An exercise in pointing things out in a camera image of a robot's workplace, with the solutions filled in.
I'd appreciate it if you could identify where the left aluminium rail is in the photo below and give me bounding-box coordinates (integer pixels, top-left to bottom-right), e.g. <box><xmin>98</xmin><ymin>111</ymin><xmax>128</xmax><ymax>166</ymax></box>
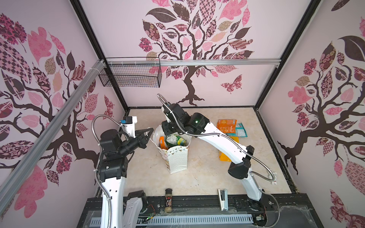
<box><xmin>1</xmin><ymin>59</ymin><xmax>106</xmax><ymax>213</ymax></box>

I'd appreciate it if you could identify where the white slotted cable duct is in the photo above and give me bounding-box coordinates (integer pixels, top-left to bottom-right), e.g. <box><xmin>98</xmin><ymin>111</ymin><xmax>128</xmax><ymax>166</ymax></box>
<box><xmin>89</xmin><ymin>214</ymin><xmax>254</xmax><ymax>228</ymax></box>

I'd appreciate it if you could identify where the orange snack packet far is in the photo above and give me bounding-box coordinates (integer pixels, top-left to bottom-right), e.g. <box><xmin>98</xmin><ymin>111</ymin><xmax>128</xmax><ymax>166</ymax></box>
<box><xmin>217</xmin><ymin>119</ymin><xmax>237</xmax><ymax>134</ymax></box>

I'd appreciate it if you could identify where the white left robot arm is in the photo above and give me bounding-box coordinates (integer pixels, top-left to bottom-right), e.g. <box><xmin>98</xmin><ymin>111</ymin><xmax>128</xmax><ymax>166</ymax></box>
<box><xmin>97</xmin><ymin>128</ymin><xmax>154</xmax><ymax>228</ymax></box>

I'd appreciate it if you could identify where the black wire basket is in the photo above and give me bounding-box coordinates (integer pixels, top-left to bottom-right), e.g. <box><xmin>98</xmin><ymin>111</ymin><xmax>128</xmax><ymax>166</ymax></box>
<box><xmin>99</xmin><ymin>57</ymin><xmax>162</xmax><ymax>88</ymax></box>

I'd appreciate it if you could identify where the spice bottle black cap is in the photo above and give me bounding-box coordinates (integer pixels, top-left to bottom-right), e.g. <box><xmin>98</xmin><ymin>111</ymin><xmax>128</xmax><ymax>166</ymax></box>
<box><xmin>164</xmin><ymin>188</ymin><xmax>173</xmax><ymax>213</ymax></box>

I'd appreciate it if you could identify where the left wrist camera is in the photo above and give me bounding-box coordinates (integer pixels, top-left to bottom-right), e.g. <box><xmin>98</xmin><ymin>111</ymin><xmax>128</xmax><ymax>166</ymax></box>
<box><xmin>120</xmin><ymin>116</ymin><xmax>137</xmax><ymax>138</ymax></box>

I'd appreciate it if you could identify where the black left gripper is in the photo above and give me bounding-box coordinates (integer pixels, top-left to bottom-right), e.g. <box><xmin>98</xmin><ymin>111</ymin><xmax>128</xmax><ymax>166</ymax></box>
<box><xmin>119</xmin><ymin>128</ymin><xmax>154</xmax><ymax>156</ymax></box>

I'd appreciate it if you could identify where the aluminium rail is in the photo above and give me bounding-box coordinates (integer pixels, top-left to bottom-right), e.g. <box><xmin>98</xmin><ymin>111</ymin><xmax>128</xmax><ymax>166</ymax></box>
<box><xmin>1</xmin><ymin>59</ymin><xmax>106</xmax><ymax>213</ymax></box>
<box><xmin>106</xmin><ymin>58</ymin><xmax>281</xmax><ymax>67</ymax></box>

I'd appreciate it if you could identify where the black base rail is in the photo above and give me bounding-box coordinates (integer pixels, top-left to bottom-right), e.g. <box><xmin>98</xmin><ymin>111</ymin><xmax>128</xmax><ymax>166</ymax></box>
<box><xmin>76</xmin><ymin>193</ymin><xmax>324</xmax><ymax>228</ymax></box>

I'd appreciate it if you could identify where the white paper bag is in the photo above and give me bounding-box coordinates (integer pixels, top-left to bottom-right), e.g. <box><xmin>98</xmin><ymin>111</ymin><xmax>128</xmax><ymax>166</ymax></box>
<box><xmin>151</xmin><ymin>125</ymin><xmax>192</xmax><ymax>174</ymax></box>

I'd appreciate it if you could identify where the back aluminium rail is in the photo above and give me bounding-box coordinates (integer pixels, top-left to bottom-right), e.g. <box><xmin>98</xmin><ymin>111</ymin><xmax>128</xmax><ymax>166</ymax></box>
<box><xmin>106</xmin><ymin>58</ymin><xmax>281</xmax><ymax>67</ymax></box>

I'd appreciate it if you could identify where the teal white snack packet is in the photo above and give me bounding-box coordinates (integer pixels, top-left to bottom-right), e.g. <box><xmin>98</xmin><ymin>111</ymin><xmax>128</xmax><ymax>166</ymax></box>
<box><xmin>227</xmin><ymin>123</ymin><xmax>248</xmax><ymax>138</ymax></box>

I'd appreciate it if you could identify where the green Fox's bag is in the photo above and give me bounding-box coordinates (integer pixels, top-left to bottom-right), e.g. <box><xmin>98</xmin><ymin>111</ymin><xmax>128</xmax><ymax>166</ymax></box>
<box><xmin>165</xmin><ymin>134</ymin><xmax>187</xmax><ymax>147</ymax></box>

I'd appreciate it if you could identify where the yellow orange mango snack bag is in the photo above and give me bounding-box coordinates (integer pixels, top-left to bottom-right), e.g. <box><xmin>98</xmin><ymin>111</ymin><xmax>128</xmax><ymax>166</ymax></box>
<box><xmin>218</xmin><ymin>136</ymin><xmax>242</xmax><ymax>163</ymax></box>

